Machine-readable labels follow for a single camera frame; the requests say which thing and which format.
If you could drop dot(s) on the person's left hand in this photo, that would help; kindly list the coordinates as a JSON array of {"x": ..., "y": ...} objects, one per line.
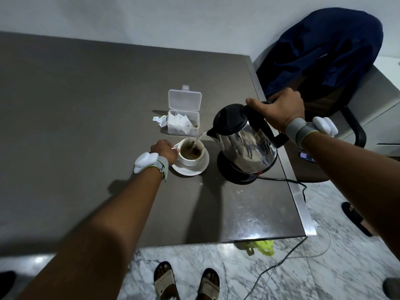
[{"x": 164, "y": 149}]

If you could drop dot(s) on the person's right hand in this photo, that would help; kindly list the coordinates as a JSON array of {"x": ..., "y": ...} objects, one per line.
[{"x": 281, "y": 109}]

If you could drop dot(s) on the white ceramic cup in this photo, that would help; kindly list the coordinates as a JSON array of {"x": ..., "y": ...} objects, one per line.
[{"x": 190, "y": 162}]

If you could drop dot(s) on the white saucer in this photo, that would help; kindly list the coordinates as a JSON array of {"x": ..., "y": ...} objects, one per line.
[{"x": 190, "y": 171}]

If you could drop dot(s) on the steel electric kettle black lid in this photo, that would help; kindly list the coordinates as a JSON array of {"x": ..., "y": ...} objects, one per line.
[{"x": 247, "y": 146}]

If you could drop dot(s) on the clear plastic tea bag box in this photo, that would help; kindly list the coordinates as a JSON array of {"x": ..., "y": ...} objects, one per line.
[{"x": 184, "y": 99}]

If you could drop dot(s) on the person's right forearm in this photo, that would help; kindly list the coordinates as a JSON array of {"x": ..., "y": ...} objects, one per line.
[{"x": 353, "y": 178}]

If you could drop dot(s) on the person's left forearm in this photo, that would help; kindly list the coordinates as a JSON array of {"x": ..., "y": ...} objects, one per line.
[{"x": 93, "y": 240}]

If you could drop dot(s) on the person's left sandalled foot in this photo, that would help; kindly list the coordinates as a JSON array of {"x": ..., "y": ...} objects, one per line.
[{"x": 165, "y": 284}]

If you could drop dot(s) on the person's right sandalled foot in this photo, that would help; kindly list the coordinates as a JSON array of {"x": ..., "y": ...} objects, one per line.
[{"x": 208, "y": 287}]

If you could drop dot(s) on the black smartphone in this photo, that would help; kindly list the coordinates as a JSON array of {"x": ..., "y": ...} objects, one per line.
[{"x": 306, "y": 156}]

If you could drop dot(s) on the black kettle base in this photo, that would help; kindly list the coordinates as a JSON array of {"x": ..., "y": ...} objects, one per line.
[{"x": 228, "y": 171}]

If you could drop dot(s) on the brown office chair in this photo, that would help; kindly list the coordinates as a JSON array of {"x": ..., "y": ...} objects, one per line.
[{"x": 353, "y": 124}]

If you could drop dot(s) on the dark blue jacket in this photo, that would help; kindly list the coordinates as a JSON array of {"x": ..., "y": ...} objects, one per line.
[{"x": 328, "y": 43}]

